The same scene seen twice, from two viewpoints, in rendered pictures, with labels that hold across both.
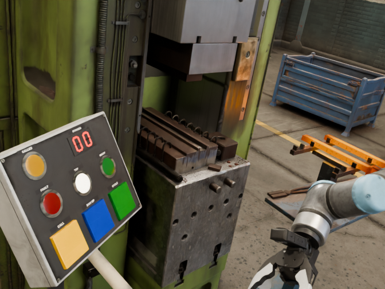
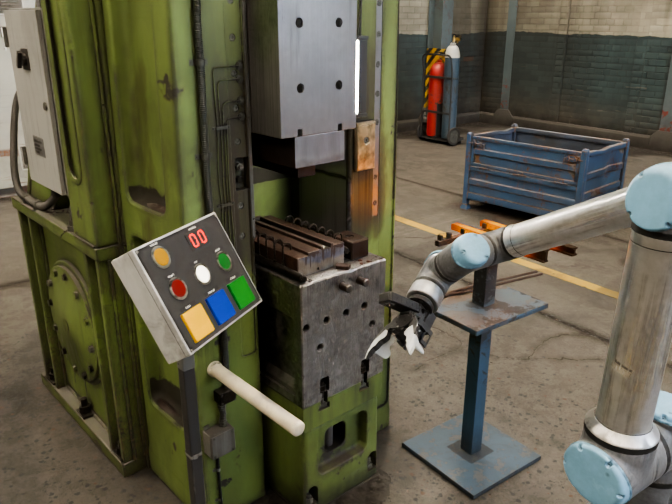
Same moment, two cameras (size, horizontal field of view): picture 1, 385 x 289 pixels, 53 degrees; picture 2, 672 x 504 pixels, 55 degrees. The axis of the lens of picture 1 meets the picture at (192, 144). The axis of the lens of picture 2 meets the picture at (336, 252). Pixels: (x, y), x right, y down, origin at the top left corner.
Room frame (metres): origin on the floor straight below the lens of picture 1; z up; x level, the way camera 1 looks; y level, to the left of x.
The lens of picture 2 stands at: (-0.74, -0.21, 1.70)
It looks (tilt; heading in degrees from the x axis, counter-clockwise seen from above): 20 degrees down; 4
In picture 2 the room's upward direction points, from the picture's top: straight up
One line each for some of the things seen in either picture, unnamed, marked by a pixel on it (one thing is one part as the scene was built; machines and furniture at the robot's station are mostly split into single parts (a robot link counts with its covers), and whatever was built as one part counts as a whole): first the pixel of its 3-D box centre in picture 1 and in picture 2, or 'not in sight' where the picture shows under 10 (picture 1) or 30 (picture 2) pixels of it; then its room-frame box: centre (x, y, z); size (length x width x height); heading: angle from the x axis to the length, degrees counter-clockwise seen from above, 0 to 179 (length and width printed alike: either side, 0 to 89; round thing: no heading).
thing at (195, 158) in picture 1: (161, 136); (282, 242); (1.39, 0.13, 0.96); 0.42 x 0.20 x 0.09; 46
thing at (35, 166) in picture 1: (34, 166); (161, 257); (0.67, 0.31, 1.16); 0.05 x 0.03 x 0.04; 136
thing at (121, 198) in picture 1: (121, 200); (240, 292); (0.83, 0.16, 1.01); 0.07 x 0.05 x 0.07; 161
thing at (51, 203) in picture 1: (51, 203); (178, 288); (0.66, 0.27, 1.09); 0.05 x 0.03 x 0.04; 136
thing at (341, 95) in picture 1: (327, 90); (541, 174); (5.12, -1.66, 0.36); 1.20 x 0.80 x 0.72; 46
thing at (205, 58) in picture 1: (172, 43); (279, 140); (1.39, 0.13, 1.32); 0.42 x 0.20 x 0.10; 46
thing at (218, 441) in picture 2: not in sight; (218, 439); (1.06, 0.31, 0.36); 0.09 x 0.07 x 0.12; 136
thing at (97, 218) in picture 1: (97, 220); (219, 307); (0.74, 0.19, 1.01); 0.07 x 0.05 x 0.07; 161
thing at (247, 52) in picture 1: (244, 59); (364, 145); (1.55, -0.15, 1.27); 0.09 x 0.02 x 0.17; 136
